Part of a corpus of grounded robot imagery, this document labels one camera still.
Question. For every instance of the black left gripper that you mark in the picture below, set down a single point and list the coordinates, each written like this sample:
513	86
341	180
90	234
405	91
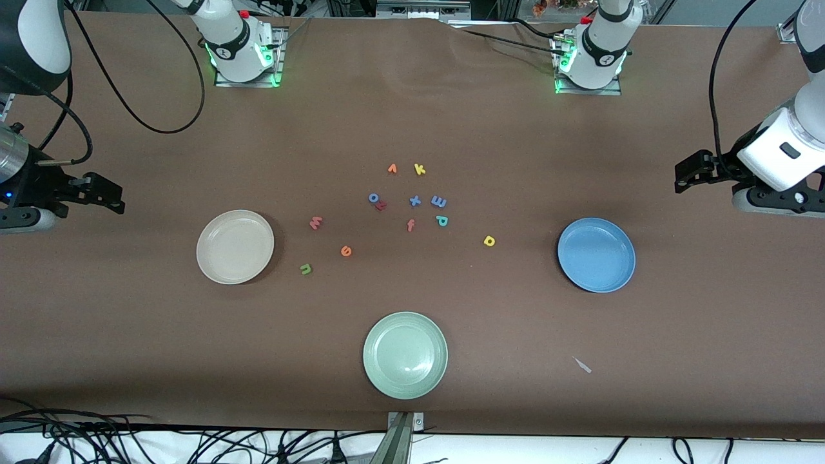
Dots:
723	165

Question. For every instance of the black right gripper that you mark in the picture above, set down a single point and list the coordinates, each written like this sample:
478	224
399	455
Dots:
42	185

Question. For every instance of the pink foam letter w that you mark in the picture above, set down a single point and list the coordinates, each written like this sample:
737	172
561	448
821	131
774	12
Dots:
316	223

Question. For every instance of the blue foam letter m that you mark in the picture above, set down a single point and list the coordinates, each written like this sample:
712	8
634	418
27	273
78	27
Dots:
439	202

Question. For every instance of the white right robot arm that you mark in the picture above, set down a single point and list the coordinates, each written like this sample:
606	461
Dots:
232	45

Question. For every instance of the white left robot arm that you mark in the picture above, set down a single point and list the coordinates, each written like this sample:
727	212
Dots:
602	51

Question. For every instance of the blue round plate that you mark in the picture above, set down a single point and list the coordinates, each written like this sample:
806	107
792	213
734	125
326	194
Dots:
596	255

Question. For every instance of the beige round plate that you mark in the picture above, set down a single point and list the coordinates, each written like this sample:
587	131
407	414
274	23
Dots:
235	247

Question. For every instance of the small white paper scrap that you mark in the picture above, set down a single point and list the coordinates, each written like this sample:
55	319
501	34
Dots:
582	365

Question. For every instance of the small orange brown object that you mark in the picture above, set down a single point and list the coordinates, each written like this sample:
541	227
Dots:
541	6

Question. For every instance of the brown paper table cover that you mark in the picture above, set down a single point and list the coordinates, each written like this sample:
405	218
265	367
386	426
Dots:
412	116

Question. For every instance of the green round plate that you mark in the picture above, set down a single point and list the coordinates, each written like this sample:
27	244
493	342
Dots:
405	356

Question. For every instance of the aluminium table edge rail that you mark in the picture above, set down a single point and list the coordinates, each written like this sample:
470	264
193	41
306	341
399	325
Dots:
785	33
5	106

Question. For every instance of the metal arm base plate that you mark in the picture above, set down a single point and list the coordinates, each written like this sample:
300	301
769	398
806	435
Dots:
248	84
590	92

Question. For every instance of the aluminium frame beam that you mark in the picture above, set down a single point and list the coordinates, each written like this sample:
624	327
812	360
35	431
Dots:
422	9

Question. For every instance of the metal mounting bracket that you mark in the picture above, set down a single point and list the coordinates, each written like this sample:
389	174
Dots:
401	444

